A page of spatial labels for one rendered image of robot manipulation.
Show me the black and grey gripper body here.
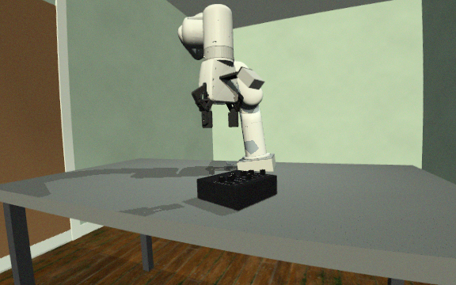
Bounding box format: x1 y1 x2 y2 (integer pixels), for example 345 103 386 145
199 58 238 105

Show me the black lighting desk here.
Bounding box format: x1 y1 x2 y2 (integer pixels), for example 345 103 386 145
197 169 277 211

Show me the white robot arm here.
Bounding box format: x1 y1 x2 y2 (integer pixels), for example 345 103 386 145
178 4 270 160

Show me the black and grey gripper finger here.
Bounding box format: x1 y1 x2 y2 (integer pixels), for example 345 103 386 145
226 92 244 127
192 83 214 128

